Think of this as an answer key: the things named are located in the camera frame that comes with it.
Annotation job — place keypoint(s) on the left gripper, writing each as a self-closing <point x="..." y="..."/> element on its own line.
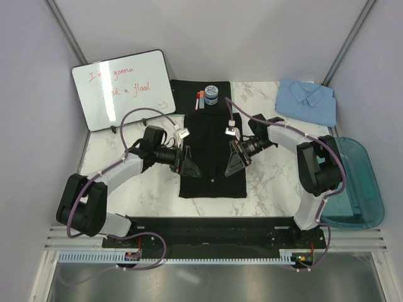
<point x="180" y="160"/>

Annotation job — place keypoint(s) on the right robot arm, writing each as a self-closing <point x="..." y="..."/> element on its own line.
<point x="320" y="169"/>

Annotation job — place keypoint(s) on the teal transparent plastic bin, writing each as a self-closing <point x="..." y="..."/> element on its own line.
<point x="360" y="205"/>

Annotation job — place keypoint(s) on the black long sleeve shirt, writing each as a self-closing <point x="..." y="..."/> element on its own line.
<point x="210" y="151"/>

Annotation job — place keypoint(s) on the black mat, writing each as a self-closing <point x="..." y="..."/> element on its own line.
<point x="184" y="95"/>

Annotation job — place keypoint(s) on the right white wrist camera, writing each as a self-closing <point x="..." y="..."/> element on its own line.
<point x="232" y="130"/>

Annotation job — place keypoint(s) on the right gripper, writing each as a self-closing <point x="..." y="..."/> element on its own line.
<point x="236" y="163"/>

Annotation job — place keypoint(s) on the aluminium rail frame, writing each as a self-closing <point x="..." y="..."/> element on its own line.
<point x="341" y="241"/>

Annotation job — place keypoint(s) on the light blue cable duct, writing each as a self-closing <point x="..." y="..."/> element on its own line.
<point x="110" y="257"/>

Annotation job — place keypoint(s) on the blue shirt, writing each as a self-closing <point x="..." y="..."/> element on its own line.
<point x="306" y="101"/>

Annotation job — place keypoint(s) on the white dry erase board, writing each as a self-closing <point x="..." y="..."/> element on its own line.
<point x="109" y="89"/>

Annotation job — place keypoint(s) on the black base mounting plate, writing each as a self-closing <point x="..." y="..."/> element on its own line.
<point x="214" y="237"/>

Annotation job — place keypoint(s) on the red marker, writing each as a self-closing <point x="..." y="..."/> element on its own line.
<point x="197" y="101"/>

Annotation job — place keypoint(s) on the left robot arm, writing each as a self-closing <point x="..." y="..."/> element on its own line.
<point x="83" y="205"/>

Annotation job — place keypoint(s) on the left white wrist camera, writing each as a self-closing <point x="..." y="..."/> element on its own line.
<point x="180" y="133"/>

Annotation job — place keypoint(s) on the blue lidded jar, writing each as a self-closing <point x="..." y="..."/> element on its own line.
<point x="211" y="94"/>

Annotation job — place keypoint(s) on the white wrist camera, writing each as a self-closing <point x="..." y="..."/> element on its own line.
<point x="180" y="133"/>
<point x="232" y="130"/>

